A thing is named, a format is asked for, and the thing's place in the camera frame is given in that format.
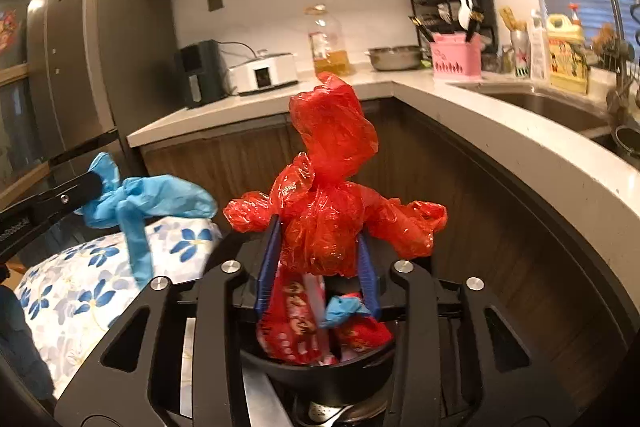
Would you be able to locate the white electric cooker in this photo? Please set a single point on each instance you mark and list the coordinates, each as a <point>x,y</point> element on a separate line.
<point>265,74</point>

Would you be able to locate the person's left hand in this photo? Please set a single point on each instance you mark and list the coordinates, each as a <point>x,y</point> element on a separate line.
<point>20,342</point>

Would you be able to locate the kitchen counter cabinet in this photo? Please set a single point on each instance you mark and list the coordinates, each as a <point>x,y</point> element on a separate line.
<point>500,207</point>

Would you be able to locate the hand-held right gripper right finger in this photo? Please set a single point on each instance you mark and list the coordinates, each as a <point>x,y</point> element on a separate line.
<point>371,282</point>

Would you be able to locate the black air fryer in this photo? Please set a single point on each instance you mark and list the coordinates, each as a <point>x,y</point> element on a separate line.
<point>200,72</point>

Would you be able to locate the yellow detergent bottle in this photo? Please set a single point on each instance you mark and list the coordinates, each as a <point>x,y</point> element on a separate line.
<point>567,62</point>

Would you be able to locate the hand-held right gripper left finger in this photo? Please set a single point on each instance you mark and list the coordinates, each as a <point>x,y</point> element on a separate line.
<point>265,277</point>

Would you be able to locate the black dish rack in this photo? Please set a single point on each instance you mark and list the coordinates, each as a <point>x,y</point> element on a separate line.
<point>487,22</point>

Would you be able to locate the white plastic spoon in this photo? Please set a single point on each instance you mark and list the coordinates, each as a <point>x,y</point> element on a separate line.
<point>465,14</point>

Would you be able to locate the white plastic bottle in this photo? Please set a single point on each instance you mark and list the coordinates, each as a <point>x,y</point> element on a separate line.
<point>539,52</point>

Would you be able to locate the black trash bin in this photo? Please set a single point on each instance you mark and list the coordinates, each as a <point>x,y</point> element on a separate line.
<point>320,382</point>

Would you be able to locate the red plastic bag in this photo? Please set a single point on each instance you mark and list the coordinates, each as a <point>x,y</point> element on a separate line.
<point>325,207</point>

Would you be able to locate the beer can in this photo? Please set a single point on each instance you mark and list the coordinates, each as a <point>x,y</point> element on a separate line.
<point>520,54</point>

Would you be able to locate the red door decoration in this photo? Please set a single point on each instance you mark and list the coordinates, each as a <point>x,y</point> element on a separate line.
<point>10,32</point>

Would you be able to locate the steel sink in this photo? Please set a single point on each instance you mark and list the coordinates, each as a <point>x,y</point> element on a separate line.
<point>550,107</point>

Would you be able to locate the dark wall socket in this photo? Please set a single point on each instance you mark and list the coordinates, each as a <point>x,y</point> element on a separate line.
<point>215,3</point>

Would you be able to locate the cooking oil bottle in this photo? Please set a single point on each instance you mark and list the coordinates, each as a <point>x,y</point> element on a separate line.
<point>330,52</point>

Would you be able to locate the small steel pot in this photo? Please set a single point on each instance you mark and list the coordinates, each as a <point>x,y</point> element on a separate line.
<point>627,141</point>

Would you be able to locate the floral tablecloth table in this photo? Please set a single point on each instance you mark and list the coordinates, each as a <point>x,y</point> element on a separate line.
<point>75,277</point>

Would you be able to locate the dark grey refrigerator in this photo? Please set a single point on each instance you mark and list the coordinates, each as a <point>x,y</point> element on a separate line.
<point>100,47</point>

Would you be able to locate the red white snack packet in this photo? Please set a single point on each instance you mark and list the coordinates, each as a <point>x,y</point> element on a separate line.
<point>287,332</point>

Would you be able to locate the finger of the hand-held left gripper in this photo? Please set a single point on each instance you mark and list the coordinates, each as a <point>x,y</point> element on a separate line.
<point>65,197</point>

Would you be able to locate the pink utensil holder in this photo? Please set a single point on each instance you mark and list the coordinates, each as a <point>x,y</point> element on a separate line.
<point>455,57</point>

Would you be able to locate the steel bowl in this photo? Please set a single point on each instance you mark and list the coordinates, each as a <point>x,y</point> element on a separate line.
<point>395,59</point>

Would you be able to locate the wooden glass door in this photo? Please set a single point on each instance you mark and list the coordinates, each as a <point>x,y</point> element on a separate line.
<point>15,117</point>

